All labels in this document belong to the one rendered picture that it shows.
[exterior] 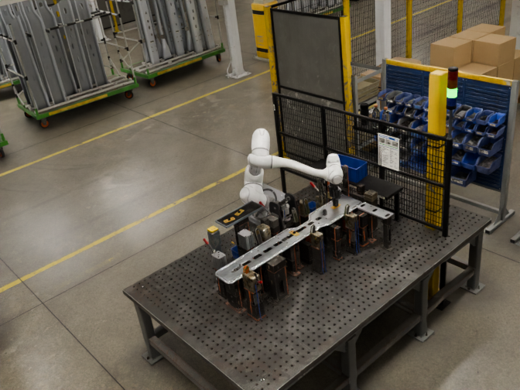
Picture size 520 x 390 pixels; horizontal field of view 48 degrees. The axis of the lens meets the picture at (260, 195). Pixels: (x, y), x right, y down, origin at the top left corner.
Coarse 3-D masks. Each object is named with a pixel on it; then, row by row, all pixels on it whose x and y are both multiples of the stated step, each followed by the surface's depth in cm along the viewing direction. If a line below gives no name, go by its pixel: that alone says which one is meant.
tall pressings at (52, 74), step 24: (72, 0) 1011; (24, 24) 974; (48, 24) 976; (24, 48) 941; (48, 48) 961; (72, 48) 1011; (96, 48) 1037; (48, 72) 974; (72, 72) 1046; (96, 72) 1049; (48, 96) 1007
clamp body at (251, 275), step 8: (248, 272) 392; (248, 280) 389; (248, 288) 393; (256, 288) 391; (248, 296) 399; (256, 296) 396; (248, 304) 403; (256, 304) 398; (248, 312) 408; (256, 312) 399; (264, 312) 405
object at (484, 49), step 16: (464, 32) 826; (480, 32) 817; (496, 32) 822; (432, 48) 800; (448, 48) 779; (464, 48) 786; (480, 48) 788; (496, 48) 768; (512, 48) 784; (432, 64) 811; (448, 64) 789; (464, 64) 798; (480, 64) 793; (496, 64) 777; (512, 64) 798
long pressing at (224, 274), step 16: (320, 208) 465; (336, 208) 462; (352, 208) 460; (304, 224) 447; (320, 224) 444; (272, 240) 434; (288, 240) 431; (272, 256) 416; (224, 272) 405; (240, 272) 403
